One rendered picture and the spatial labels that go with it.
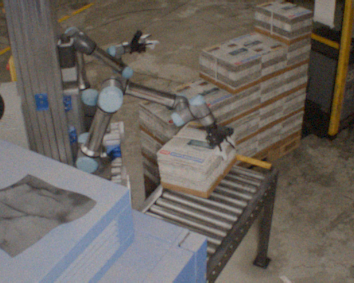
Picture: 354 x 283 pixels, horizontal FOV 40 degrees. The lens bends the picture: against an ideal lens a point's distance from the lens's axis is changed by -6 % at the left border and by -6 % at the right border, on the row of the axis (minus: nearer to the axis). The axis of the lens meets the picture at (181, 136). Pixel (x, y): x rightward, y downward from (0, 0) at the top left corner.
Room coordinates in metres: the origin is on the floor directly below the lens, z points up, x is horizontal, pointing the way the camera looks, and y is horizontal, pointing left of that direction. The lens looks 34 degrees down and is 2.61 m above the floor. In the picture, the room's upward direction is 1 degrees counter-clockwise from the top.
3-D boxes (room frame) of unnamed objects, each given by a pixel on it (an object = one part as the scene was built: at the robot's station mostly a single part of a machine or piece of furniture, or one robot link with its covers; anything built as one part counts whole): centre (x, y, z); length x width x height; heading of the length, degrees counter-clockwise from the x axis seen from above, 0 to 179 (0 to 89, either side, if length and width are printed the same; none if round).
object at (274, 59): (3.57, -0.61, 0.95); 0.38 x 0.29 x 0.23; 37
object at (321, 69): (4.25, -1.47, 0.40); 0.69 x 0.55 x 0.80; 38
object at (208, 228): (1.93, -0.03, 0.77); 0.47 x 0.05 x 0.05; 60
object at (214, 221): (1.99, -0.06, 0.77); 0.47 x 0.05 x 0.05; 60
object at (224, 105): (3.31, -0.27, 0.42); 1.17 x 0.39 x 0.83; 128
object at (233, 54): (3.38, -0.38, 1.06); 0.37 x 0.29 x 0.01; 39
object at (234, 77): (3.39, -0.37, 0.95); 0.38 x 0.29 x 0.23; 39
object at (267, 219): (2.31, -0.53, 0.34); 0.06 x 0.06 x 0.68; 60
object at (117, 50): (3.10, 0.43, 1.23); 0.11 x 0.08 x 0.09; 121
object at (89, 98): (2.86, 0.58, 0.98); 0.13 x 0.12 x 0.14; 32
